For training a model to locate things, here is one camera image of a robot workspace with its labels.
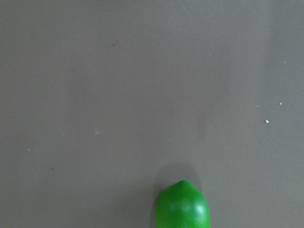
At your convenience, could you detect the green lime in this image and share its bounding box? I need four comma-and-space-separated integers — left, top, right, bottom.
155, 180, 211, 228

